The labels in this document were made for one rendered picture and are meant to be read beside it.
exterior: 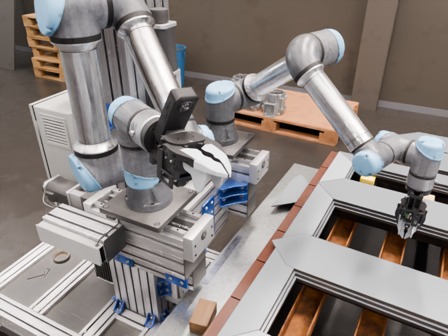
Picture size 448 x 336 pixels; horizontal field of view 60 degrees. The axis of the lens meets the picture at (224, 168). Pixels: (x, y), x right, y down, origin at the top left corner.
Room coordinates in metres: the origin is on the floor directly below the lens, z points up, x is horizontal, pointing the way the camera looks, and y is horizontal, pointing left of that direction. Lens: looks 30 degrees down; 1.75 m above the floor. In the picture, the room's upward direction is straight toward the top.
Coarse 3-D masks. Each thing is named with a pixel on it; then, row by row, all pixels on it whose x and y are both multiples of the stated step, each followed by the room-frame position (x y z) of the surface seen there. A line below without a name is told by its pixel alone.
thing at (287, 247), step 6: (282, 240) 1.05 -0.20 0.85; (288, 240) 1.05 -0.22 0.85; (294, 240) 1.05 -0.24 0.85; (300, 240) 1.05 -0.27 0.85; (282, 246) 1.02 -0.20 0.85; (288, 246) 1.02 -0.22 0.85; (294, 246) 1.02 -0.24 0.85; (282, 252) 0.99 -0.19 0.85; (288, 252) 0.99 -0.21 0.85; (294, 252) 0.99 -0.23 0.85; (282, 258) 0.96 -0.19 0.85; (288, 258) 0.96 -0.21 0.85
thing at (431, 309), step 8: (432, 280) 0.87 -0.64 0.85; (440, 280) 0.87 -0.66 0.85; (432, 288) 0.83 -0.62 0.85; (440, 288) 0.83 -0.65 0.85; (432, 296) 0.80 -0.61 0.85; (440, 296) 0.80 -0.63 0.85; (432, 304) 0.77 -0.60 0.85; (440, 304) 0.77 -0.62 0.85; (424, 312) 0.75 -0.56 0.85; (432, 312) 0.75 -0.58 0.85; (440, 312) 0.75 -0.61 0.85; (440, 320) 0.72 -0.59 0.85
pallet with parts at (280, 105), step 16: (272, 96) 3.83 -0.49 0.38; (288, 96) 4.42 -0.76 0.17; (304, 96) 4.42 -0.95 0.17; (240, 112) 3.96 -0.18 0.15; (256, 112) 3.92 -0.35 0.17; (272, 112) 3.81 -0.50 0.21; (288, 112) 3.92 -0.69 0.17; (304, 112) 3.92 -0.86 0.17; (320, 112) 3.92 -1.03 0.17; (256, 128) 3.86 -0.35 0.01; (272, 128) 3.77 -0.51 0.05; (320, 128) 3.52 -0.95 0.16
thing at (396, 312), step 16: (384, 176) 1.52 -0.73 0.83; (400, 176) 1.50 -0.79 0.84; (336, 208) 1.28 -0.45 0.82; (352, 208) 1.26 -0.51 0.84; (320, 224) 1.16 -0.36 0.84; (304, 272) 0.90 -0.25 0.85; (288, 288) 0.86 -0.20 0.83; (320, 288) 0.86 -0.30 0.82; (336, 288) 0.85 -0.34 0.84; (368, 304) 0.80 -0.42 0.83; (384, 304) 0.78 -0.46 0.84; (272, 320) 0.74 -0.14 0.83; (400, 320) 0.75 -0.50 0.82; (416, 320) 0.73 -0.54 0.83; (432, 320) 0.72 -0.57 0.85
